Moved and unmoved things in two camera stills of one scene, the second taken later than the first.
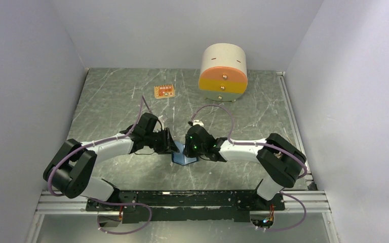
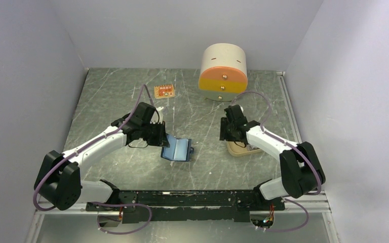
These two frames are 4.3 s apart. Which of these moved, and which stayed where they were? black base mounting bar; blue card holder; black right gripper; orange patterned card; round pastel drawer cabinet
Moved: blue card holder; black right gripper
Stayed: black base mounting bar; orange patterned card; round pastel drawer cabinet
